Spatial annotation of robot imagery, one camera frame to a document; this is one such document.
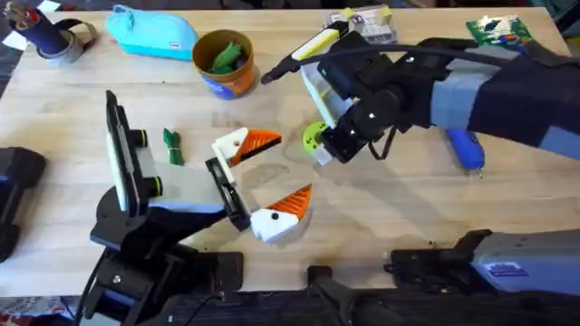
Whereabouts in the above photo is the navy holder with tools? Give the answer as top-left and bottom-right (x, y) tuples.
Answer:
(3, 1), (70, 56)

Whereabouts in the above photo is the green disc with holes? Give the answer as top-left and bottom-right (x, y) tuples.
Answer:
(302, 120), (330, 158)

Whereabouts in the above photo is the right wrist upright pale plate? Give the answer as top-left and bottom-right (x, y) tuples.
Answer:
(300, 61), (356, 132)

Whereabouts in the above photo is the left wrist upright black plate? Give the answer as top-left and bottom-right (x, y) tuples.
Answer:
(104, 89), (163, 218)

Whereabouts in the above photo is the orange tub with toys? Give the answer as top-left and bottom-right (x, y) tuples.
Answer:
(191, 28), (261, 101)

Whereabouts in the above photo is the yellow and black hand tool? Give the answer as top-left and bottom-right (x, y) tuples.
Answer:
(259, 20), (351, 86)

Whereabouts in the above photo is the clear box with small parts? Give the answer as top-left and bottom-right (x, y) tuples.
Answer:
(324, 5), (399, 45)

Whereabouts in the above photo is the turquoise zip bag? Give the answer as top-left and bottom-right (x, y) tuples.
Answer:
(104, 4), (200, 62)

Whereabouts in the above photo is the green board with blocks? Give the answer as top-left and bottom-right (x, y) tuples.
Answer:
(465, 14), (535, 47)

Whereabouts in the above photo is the black device at table side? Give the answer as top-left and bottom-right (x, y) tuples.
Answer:
(0, 146), (48, 264)

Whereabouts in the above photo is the grey tape roll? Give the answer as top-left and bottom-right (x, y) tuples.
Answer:
(37, 18), (99, 66)

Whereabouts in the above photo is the white paper sheet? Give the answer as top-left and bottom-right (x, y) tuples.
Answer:
(1, 30), (29, 52)

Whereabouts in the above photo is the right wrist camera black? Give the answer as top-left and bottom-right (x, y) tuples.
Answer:
(315, 31), (396, 100)

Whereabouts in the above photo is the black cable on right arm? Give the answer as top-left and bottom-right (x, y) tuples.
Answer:
(296, 43), (516, 70)

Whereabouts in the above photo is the black rail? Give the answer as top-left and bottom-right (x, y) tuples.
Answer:
(158, 264), (580, 326)

